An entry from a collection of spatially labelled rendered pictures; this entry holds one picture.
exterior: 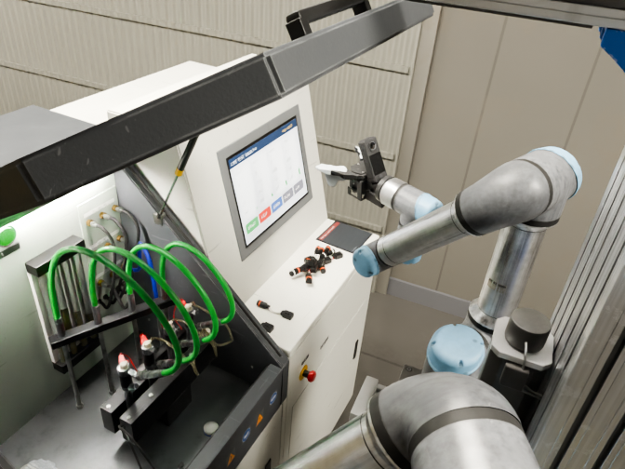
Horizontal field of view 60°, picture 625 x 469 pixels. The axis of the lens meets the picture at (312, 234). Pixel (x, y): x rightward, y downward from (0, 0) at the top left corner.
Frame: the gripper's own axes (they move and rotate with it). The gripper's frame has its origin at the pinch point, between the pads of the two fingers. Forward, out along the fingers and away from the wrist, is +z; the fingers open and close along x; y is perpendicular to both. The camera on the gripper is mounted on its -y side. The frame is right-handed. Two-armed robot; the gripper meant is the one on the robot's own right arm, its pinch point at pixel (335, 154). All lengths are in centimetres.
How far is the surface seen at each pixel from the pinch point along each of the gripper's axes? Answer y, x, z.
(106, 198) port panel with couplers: 4, -54, 31
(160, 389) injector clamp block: 39, -66, -6
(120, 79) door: 51, 26, 220
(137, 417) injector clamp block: 38, -74, -10
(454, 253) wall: 122, 116, 28
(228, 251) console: 24.9, -31.0, 12.3
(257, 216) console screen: 23.4, -15.8, 18.7
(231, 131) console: -4.4, -17.6, 24.1
